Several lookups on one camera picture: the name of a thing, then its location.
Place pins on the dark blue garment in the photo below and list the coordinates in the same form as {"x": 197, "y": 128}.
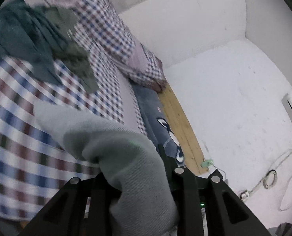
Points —
{"x": 26, "y": 34}

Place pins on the wooden bed headboard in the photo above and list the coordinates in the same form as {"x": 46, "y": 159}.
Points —
{"x": 181, "y": 127}

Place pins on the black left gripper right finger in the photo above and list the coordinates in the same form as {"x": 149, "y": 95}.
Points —
{"x": 208, "y": 202}

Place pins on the checkered quilt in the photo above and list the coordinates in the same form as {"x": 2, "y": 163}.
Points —
{"x": 103, "y": 25}

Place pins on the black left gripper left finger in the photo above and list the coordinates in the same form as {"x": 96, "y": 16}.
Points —
{"x": 80, "y": 207}

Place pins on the checkered bed sheet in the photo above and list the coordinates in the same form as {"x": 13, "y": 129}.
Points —
{"x": 33, "y": 166}

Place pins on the blue cartoon pillow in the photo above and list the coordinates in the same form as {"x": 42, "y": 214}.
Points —
{"x": 157, "y": 126}

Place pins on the green plug adapter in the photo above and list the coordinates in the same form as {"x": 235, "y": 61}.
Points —
{"x": 206, "y": 163}

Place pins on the light blue garment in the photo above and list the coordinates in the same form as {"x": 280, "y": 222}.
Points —
{"x": 128, "y": 160}

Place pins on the olive green garment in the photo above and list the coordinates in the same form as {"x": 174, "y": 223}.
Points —
{"x": 70, "y": 53}

